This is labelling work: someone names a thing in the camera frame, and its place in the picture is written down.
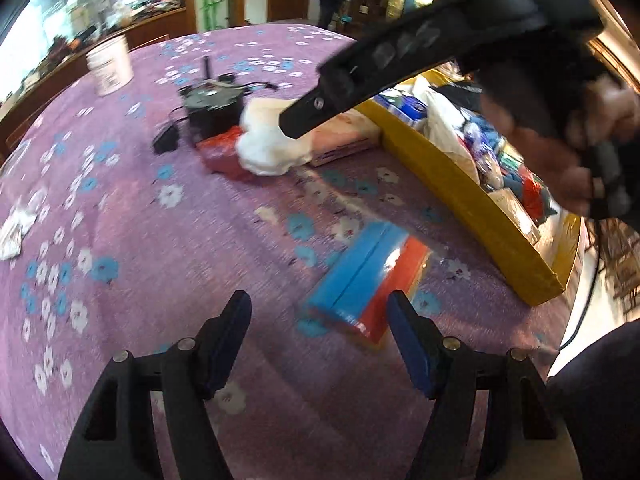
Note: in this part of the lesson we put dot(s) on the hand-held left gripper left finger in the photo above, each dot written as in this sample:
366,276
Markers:
227,345

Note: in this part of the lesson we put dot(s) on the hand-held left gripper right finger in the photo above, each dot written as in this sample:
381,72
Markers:
412,350

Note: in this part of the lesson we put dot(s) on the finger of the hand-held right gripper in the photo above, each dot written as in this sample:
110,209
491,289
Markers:
360,75

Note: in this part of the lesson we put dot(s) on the blue tissue pack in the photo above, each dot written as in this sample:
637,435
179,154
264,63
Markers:
405,110

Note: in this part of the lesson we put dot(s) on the blue red sponge pack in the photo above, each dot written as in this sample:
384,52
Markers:
365,280

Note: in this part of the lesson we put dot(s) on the white cloth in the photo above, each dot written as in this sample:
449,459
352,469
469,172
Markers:
447,130

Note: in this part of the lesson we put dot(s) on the white fluffy towel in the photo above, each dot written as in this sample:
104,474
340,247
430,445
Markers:
270,150

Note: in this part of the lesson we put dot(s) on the blue white soft packet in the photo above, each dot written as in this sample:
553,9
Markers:
482,145

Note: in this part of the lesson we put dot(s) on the yellow cardboard box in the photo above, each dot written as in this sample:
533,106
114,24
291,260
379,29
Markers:
465,200

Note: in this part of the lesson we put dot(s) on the beige facial tissue pack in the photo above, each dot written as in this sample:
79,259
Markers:
515,215

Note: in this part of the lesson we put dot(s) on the blue towel red bag bundle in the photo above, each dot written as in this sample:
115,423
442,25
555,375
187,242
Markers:
530,190

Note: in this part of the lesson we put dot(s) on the person's right hand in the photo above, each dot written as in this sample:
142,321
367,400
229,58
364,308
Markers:
560,170

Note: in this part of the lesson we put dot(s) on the pink tissue pack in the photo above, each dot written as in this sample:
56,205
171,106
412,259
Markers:
345,137

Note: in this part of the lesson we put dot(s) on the purple floral tablecloth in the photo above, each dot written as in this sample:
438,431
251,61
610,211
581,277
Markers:
150,260

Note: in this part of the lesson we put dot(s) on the black cylindrical motor device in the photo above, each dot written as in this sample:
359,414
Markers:
212,107

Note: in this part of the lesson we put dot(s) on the red plastic bag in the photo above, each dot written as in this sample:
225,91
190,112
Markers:
222,152

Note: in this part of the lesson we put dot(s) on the person's dark trousers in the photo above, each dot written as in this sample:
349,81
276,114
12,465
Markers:
600,410

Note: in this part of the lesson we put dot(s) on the black power adapter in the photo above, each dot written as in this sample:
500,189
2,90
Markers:
166,141

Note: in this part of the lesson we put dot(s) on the white crumpled wrappers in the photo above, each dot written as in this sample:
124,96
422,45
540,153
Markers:
15,232

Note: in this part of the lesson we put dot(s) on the white plastic jar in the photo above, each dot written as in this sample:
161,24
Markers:
110,67

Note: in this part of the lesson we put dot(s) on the wooden framed glass partition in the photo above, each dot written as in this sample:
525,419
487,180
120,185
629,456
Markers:
75,5

